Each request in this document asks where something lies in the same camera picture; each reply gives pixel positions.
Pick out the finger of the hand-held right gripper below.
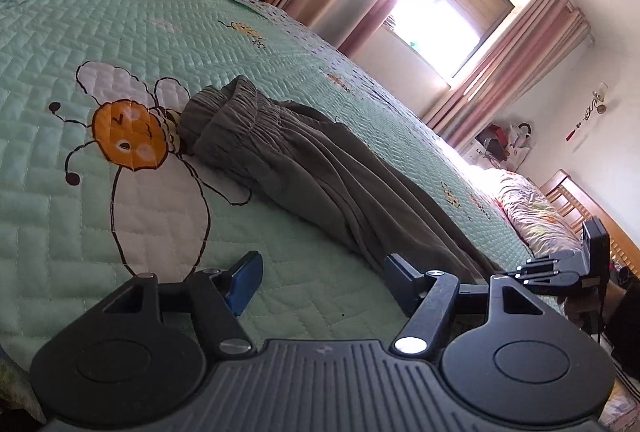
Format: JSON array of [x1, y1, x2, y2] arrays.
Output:
[[502, 249, 586, 287]]

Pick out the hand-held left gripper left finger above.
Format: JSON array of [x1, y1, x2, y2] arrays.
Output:
[[102, 251, 264, 355]]

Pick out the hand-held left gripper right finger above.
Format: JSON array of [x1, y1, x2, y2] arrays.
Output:
[[385, 253, 548, 358]]

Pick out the grey pants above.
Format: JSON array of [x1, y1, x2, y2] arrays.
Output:
[[177, 75, 506, 293]]

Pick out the wooden headboard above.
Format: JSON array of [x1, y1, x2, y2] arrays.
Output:
[[537, 169, 640, 278]]

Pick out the floral pillow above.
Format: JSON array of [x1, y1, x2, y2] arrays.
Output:
[[492, 167, 586, 263]]

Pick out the white plastic bag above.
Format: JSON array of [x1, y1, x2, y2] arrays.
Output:
[[500, 122, 532, 163]]

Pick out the green quilted bee bedspread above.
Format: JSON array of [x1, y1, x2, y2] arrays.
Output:
[[0, 0, 566, 363]]

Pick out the wall hanging ornament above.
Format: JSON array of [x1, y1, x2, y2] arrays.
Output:
[[565, 82, 611, 143]]

